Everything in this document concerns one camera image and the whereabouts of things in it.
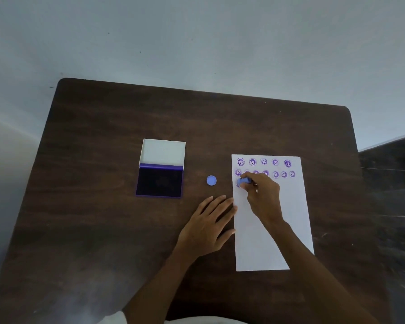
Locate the person's left hand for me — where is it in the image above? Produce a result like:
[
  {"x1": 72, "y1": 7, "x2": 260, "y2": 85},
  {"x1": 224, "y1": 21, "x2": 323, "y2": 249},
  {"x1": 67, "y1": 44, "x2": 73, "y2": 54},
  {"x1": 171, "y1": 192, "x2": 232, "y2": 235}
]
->
[{"x1": 174, "y1": 195, "x2": 238, "y2": 266}]

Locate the person's right hand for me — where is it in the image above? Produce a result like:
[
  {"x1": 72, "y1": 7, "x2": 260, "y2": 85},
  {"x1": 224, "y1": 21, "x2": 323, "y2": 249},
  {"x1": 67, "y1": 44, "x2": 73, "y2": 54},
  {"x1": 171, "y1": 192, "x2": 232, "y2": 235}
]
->
[{"x1": 239, "y1": 172, "x2": 286, "y2": 230}]

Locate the person's left forearm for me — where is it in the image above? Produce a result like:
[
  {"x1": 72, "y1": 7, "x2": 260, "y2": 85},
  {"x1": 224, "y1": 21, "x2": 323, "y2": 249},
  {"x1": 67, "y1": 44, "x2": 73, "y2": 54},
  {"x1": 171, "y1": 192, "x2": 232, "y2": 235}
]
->
[{"x1": 121, "y1": 248, "x2": 194, "y2": 324}]

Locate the person's right forearm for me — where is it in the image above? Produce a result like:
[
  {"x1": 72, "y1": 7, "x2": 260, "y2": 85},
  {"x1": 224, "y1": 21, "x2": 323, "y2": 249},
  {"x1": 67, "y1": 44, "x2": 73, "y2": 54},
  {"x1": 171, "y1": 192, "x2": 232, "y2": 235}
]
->
[{"x1": 269, "y1": 220, "x2": 380, "y2": 324}]

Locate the white paper sheet with stamps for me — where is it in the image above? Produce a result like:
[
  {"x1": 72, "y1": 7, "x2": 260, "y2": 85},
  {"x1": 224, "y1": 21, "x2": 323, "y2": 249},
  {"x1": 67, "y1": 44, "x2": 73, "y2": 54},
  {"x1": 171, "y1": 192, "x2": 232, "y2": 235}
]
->
[{"x1": 231, "y1": 155, "x2": 315, "y2": 272}]

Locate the open purple ink pad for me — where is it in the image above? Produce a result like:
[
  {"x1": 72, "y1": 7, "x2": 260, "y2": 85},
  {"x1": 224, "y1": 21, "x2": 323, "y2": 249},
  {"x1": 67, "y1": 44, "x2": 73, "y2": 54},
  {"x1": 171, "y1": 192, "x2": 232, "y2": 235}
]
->
[{"x1": 136, "y1": 138, "x2": 186, "y2": 199}]

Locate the person's white shirt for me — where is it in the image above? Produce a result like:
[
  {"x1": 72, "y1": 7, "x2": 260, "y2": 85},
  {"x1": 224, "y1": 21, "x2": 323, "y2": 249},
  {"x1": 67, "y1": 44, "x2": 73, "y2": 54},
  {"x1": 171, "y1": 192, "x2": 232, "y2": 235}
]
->
[{"x1": 97, "y1": 310, "x2": 252, "y2": 324}]

